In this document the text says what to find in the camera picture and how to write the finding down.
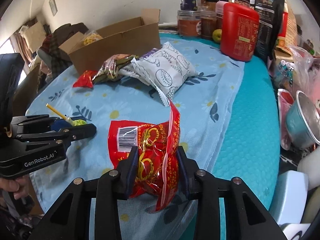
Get silver purple snack bag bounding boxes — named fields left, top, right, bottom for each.
left=118, top=48, right=158, bottom=86

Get brown spice clear jar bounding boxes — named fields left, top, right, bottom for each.
left=200, top=10, right=216, bottom=40

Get brown cardboard box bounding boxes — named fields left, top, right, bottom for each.
left=59, top=9, right=161, bottom=75

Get pink lidded jar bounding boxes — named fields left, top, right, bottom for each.
left=215, top=1, right=227, bottom=29

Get green lollipop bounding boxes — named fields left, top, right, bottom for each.
left=46, top=103, right=87, bottom=126

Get person's left hand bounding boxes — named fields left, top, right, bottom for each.
left=0, top=176, right=29, bottom=200

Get blue floral tablecloth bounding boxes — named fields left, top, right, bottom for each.
left=24, top=33, right=281, bottom=240

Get white printed bread bag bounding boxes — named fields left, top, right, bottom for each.
left=142, top=42, right=199, bottom=107

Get black standing snack pouch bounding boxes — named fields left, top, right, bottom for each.
left=251, top=0, right=285, bottom=62

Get waffle snack clear packet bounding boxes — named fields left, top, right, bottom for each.
left=82, top=31, right=103, bottom=46

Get green apple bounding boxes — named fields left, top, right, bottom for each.
left=212, top=29, right=222, bottom=44

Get green brown snack bag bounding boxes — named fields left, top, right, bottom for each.
left=92, top=54, right=139, bottom=85

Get small red snack packet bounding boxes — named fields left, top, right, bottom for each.
left=73, top=70, right=98, bottom=88

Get red plastic canister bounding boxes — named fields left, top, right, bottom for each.
left=220, top=2, right=259, bottom=62

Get dark brown clothes pile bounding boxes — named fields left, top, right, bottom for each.
left=37, top=22, right=90, bottom=81

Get orange powder clear jar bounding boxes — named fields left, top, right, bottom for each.
left=177, top=10, right=201, bottom=37

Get metal bowl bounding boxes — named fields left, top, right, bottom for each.
left=285, top=90, right=319, bottom=150

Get red gold snack packet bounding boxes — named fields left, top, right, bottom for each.
left=107, top=101, right=180, bottom=212

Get wall picture frame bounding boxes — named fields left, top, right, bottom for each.
left=49, top=0, right=57, bottom=16

